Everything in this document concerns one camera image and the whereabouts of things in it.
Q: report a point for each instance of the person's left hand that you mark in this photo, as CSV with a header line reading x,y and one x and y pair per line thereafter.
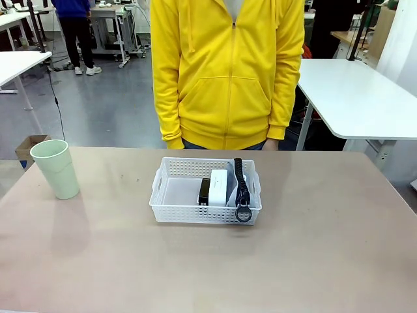
x,y
269,145

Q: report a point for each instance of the person's right forearm yellow sleeve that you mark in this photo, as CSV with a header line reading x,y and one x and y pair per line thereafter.
x,y
167,111

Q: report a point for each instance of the pale green plastic cup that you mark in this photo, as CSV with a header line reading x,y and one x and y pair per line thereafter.
x,y
62,176

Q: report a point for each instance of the black stapler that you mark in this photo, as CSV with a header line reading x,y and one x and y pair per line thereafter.
x,y
204,192

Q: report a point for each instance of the background person in blue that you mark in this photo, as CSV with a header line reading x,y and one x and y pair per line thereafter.
x,y
73,32

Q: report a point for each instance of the black background garment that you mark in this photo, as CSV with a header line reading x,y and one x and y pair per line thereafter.
x,y
325,23

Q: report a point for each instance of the small white background table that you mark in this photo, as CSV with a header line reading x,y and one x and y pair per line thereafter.
x,y
13,18

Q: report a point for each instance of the tall cardboard box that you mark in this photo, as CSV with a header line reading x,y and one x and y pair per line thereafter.
x,y
382,29

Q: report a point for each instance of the wooden top desk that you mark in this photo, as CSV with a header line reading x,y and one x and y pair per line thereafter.
x,y
345,37

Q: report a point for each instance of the person's left forearm yellow sleeve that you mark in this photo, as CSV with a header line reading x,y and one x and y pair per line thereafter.
x,y
283,107

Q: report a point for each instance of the white table with grey leg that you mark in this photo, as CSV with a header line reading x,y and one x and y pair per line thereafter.
x,y
16,65

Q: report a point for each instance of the person in yellow hoodie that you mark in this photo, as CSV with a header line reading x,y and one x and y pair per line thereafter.
x,y
228,65

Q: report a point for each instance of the grey metal workbench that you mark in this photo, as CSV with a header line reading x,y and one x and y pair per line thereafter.
x,y
107,13

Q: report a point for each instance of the large white table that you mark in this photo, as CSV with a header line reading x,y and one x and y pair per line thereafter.
x,y
352,98

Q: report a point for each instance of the white rectangular box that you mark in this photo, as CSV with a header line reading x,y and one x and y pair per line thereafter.
x,y
218,189

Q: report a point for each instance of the brown cardboard box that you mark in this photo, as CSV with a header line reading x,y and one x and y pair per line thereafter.
x,y
24,150

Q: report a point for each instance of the black stand pole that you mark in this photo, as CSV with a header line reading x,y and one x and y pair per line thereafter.
x,y
37,26

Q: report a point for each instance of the white perforated plastic basket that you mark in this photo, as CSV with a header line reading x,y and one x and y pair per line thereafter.
x,y
176,213

